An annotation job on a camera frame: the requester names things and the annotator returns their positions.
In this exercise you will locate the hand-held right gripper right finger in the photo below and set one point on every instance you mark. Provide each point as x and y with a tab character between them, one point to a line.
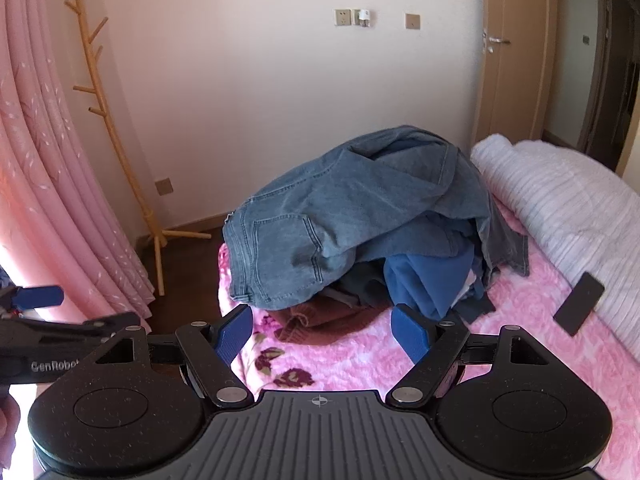
410	334

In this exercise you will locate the white quilt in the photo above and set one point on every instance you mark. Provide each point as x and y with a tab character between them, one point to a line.
575	200

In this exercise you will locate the brown door frame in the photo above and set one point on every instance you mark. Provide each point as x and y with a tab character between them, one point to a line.
600	85

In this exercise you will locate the light wooden door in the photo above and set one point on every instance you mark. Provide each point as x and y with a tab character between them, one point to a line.
520	60

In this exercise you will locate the blue garment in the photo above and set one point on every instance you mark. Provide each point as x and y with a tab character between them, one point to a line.
430	280

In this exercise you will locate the pink floral blanket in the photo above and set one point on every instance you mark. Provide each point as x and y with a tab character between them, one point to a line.
350	360

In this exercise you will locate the light blue jeans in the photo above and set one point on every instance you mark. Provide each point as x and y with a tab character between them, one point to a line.
320	210

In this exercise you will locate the wooden coat rack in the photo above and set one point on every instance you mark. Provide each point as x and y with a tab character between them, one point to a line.
158	265

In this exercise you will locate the beige wall switch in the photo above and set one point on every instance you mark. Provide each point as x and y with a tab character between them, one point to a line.
412	20

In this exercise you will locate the black phone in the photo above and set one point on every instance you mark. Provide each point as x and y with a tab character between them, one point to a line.
580	305

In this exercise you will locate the white plug-in device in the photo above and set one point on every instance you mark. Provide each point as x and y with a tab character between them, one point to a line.
362	17

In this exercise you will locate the brown low wall socket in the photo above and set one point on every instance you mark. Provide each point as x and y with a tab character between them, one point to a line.
163	187

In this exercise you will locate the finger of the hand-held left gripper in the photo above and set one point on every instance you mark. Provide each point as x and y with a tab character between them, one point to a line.
37	296
107	326

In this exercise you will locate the brown garment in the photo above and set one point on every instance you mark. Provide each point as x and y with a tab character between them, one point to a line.
320	322

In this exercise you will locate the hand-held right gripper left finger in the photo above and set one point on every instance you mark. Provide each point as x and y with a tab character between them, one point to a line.
234	334

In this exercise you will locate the beige wall socket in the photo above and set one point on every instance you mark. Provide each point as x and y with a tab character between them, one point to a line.
342	17

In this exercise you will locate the pink curtain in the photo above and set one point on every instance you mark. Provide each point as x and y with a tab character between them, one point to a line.
50	160

